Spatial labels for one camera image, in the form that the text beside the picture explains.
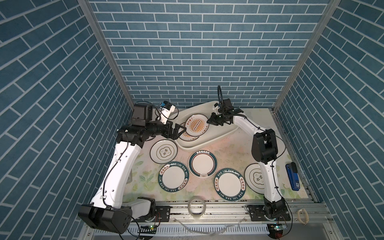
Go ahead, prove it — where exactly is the orange sunburst plate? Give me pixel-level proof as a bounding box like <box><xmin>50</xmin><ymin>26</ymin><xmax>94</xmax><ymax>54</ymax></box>
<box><xmin>180</xmin><ymin>131</ymin><xmax>199</xmax><ymax>142</ymax></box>
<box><xmin>185</xmin><ymin>114</ymin><xmax>209</xmax><ymax>137</ymax></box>

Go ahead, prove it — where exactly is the white cloud-pattern plate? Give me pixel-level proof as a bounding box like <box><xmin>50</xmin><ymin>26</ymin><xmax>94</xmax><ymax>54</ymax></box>
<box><xmin>150</xmin><ymin>140</ymin><xmax>178</xmax><ymax>164</ymax></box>
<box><xmin>244</xmin><ymin>164</ymin><xmax>265</xmax><ymax>195</ymax></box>

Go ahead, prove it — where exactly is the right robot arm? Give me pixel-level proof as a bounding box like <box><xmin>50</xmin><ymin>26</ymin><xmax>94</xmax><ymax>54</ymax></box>
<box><xmin>207</xmin><ymin>113</ymin><xmax>287</xmax><ymax>220</ymax></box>

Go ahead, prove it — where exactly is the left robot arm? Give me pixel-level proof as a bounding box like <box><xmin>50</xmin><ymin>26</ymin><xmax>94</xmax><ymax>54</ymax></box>
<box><xmin>78</xmin><ymin>101</ymin><xmax>186</xmax><ymax>235</ymax></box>

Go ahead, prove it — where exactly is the white plastic bin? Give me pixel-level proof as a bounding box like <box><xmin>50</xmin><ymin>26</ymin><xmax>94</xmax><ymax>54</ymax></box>
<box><xmin>173</xmin><ymin>101</ymin><xmax>239</xmax><ymax>152</ymax></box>

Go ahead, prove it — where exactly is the floral table mat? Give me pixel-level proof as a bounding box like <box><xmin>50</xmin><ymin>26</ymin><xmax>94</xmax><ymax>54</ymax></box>
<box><xmin>119</xmin><ymin>107</ymin><xmax>310</xmax><ymax>202</ymax></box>

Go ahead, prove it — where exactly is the green red rimmed plate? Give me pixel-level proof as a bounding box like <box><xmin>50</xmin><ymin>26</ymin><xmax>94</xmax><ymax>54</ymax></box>
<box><xmin>188</xmin><ymin>150</ymin><xmax>218</xmax><ymax>178</ymax></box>

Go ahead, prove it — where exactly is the green rimmed plate left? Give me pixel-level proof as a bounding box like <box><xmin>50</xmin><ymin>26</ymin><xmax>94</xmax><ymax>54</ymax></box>
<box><xmin>158</xmin><ymin>162</ymin><xmax>190</xmax><ymax>193</ymax></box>

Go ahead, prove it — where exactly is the green rimmed plate right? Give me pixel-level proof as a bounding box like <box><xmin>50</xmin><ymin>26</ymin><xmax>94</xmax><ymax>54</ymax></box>
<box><xmin>214</xmin><ymin>168</ymin><xmax>246</xmax><ymax>201</ymax></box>

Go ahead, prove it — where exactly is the clear tape roll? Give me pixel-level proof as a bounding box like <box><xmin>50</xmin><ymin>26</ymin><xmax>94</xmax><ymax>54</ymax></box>
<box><xmin>187</xmin><ymin>197</ymin><xmax>207</xmax><ymax>219</ymax></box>

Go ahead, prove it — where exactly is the blue black stapler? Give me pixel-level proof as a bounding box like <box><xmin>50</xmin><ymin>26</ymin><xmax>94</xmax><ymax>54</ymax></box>
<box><xmin>286</xmin><ymin>162</ymin><xmax>301</xmax><ymax>191</ymax></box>

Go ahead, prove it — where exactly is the beige rubber band loop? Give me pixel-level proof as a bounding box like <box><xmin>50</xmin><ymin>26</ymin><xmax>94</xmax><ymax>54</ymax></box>
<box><xmin>297</xmin><ymin>209</ymin><xmax>310</xmax><ymax>226</ymax></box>

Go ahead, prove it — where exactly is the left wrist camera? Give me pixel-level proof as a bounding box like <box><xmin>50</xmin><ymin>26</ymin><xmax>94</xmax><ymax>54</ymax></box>
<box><xmin>160</xmin><ymin>101</ymin><xmax>176</xmax><ymax>125</ymax></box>

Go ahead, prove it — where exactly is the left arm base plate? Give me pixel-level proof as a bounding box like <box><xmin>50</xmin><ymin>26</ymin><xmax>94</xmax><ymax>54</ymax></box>
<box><xmin>132</xmin><ymin>206</ymin><xmax>171</xmax><ymax>223</ymax></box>

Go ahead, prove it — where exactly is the aluminium rail frame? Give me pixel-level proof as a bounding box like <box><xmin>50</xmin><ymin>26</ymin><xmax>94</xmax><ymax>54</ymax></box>
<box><xmin>80</xmin><ymin>200</ymin><xmax>342</xmax><ymax>240</ymax></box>

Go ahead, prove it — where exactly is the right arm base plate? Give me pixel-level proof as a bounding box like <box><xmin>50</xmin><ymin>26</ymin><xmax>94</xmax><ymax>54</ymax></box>
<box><xmin>246</xmin><ymin>204</ymin><xmax>291</xmax><ymax>222</ymax></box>

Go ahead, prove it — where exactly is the white cable tie strip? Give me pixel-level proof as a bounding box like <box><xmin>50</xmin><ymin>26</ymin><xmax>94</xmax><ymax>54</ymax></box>
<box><xmin>173</xmin><ymin>217</ymin><xmax>247</xmax><ymax>236</ymax></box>

